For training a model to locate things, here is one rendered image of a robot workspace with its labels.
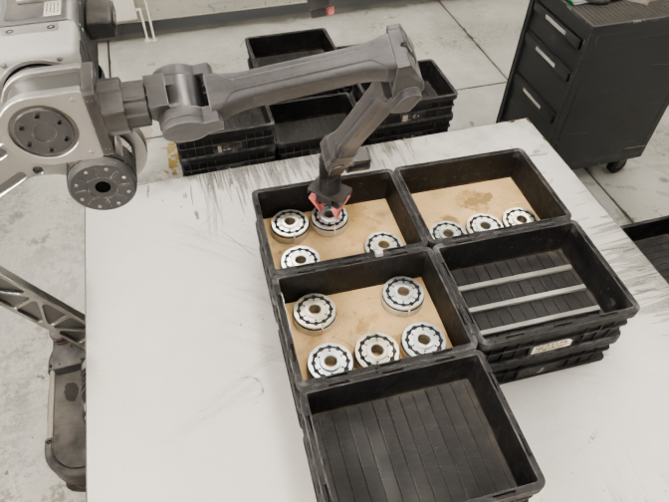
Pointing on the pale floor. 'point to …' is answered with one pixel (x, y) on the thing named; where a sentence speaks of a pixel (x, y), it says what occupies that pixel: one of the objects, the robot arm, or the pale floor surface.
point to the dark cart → (591, 78)
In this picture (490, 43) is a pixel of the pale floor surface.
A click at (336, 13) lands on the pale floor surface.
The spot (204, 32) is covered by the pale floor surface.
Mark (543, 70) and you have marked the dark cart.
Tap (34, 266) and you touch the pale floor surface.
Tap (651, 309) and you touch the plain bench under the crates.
